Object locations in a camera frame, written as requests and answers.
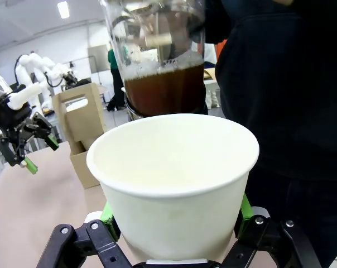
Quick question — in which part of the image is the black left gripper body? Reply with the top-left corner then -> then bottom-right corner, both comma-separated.
0,94 -> 33,135

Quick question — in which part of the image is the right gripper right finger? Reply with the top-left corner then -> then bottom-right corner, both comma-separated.
224,192 -> 322,268

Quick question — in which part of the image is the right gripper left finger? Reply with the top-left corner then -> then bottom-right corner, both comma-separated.
36,200 -> 133,268

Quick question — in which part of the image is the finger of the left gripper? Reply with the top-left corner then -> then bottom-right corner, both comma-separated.
0,133 -> 39,175
17,114 -> 60,152

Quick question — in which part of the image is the white paper cup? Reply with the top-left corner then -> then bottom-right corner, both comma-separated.
86,113 -> 261,262

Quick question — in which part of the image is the glass pitcher with brown drink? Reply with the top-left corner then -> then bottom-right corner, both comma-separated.
100,0 -> 207,118

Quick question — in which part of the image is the brown cardboard cup carrier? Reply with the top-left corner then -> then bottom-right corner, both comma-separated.
51,82 -> 108,190

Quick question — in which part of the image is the grey metal door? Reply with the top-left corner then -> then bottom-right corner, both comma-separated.
87,44 -> 111,73

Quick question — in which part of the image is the background person in green shirt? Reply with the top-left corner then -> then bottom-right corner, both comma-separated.
106,41 -> 128,112

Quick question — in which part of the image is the person in black hoodie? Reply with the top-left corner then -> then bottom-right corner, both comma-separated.
204,0 -> 337,268

